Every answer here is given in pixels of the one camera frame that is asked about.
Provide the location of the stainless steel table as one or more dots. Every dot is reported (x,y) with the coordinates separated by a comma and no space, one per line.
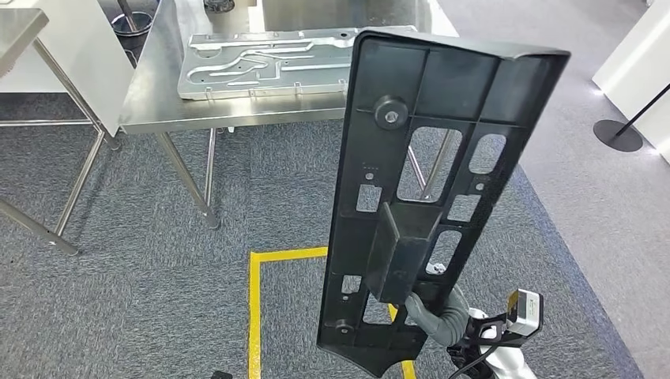
(15,31)

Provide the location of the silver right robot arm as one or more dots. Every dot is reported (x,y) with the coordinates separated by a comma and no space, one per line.
(510,363)

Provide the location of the black plastic panel part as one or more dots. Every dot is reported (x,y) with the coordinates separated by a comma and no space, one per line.
(387,68)

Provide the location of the white panel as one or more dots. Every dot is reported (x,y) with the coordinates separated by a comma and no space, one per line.
(89,68)

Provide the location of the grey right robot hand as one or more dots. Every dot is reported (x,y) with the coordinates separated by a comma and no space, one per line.
(439,329)

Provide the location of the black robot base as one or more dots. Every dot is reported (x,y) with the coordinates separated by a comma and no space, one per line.
(221,375)

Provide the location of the silver round-base stanchion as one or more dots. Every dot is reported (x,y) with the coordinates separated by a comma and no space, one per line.
(131,23)

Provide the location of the white box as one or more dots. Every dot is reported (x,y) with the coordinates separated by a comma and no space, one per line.
(638,68)

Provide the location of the yellow floor tape square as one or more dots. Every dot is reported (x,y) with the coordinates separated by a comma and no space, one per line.
(255,314)

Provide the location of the stamped sheet metal plate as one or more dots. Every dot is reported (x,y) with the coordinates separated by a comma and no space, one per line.
(261,63)

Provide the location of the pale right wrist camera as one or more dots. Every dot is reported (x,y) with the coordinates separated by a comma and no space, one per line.
(526,312)

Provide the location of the stainless steel workbench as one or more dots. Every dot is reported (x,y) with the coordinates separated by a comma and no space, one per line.
(157,104)

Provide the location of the black round-base stanchion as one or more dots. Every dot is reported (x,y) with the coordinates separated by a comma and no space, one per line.
(617,136)

